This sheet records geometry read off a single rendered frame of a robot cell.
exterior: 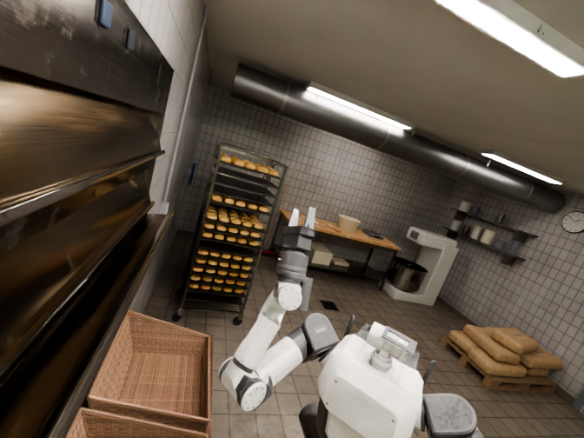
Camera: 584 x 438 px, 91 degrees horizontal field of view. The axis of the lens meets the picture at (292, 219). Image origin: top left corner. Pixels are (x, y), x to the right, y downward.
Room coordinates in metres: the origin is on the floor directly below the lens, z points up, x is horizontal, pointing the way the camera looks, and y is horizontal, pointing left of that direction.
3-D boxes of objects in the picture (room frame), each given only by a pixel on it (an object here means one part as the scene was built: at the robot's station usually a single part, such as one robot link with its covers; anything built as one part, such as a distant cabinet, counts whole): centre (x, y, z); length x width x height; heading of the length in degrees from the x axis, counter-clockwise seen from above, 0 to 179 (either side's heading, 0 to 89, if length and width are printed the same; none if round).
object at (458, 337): (3.70, -2.92, 0.22); 0.62 x 0.36 x 0.15; 114
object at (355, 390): (0.80, -0.40, 1.27); 0.34 x 0.30 x 0.36; 63
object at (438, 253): (5.27, -2.54, 0.66); 1.00 x 0.66 x 1.32; 109
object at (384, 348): (0.75, -0.36, 1.47); 0.10 x 0.07 x 0.09; 63
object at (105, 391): (1.18, 0.39, 0.72); 0.56 x 0.49 x 0.28; 20
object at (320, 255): (5.05, -0.64, 0.35); 0.50 x 0.36 x 0.24; 20
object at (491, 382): (3.61, -3.26, 0.07); 1.20 x 0.80 x 0.14; 109
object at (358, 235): (5.14, -0.90, 0.45); 2.20 x 0.80 x 0.90; 109
